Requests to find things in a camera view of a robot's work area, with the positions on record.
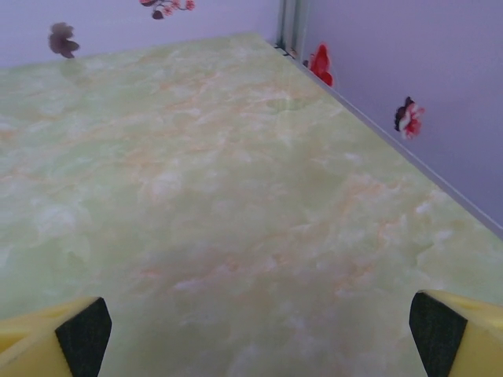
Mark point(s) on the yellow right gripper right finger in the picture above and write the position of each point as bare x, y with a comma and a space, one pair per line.
471, 341

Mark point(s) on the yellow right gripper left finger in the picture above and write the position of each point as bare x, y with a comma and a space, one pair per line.
39, 345

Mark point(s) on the aluminium right side rail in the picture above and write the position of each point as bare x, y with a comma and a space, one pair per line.
393, 142

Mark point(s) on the aluminium right frame post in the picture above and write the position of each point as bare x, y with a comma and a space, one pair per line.
292, 19

